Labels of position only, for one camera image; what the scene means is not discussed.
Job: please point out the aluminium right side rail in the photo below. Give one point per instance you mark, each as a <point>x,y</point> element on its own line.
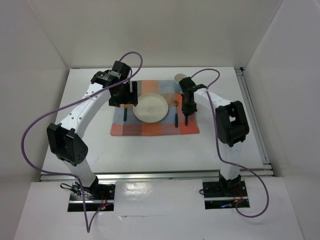
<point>267,166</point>

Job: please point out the cream round plate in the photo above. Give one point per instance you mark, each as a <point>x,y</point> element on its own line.
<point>151,108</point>

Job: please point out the aluminium rail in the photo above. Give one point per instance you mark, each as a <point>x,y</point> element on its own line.
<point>267,166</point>
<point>158,175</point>

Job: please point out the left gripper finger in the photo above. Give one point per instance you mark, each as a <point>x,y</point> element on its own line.
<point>117,102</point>
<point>133,93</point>

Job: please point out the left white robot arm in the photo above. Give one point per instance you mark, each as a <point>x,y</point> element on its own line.
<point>65,138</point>

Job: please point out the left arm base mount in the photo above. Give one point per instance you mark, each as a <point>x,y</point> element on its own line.
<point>103,198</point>

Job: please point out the gold fork green handle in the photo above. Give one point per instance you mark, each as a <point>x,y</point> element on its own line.
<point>125,113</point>

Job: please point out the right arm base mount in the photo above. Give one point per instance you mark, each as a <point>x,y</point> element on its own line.
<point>215,198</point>

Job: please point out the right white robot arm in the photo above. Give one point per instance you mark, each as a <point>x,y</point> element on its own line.
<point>231,126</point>

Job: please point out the gold spoon green handle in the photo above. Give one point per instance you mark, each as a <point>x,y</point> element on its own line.
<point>176,120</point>

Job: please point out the blue white mug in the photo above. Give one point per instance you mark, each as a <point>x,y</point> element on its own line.
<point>178,77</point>

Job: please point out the aluminium front rail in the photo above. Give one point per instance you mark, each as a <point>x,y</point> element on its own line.
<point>158,175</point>

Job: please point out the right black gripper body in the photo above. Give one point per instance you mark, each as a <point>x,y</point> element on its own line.
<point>188,107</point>

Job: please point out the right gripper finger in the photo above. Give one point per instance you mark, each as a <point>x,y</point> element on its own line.
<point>186,121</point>
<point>199,86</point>

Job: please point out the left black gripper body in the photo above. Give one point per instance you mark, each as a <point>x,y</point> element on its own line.
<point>124,94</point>

